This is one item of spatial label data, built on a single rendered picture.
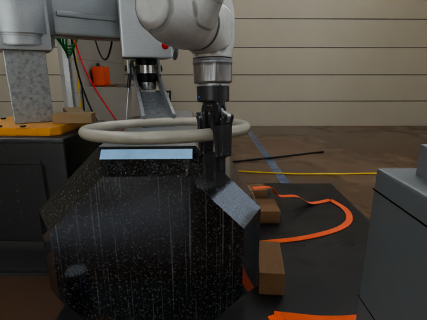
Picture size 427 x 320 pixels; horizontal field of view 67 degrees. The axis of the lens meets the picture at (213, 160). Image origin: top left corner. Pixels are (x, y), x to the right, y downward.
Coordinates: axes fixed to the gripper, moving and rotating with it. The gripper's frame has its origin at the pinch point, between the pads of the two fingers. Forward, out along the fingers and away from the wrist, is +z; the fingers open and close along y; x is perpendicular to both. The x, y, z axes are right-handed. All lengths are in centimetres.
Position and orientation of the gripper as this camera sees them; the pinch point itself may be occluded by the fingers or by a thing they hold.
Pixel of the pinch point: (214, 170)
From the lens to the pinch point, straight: 78.1
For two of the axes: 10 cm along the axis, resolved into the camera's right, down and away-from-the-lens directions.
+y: -5.3, -1.5, 8.4
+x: -8.5, 1.2, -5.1
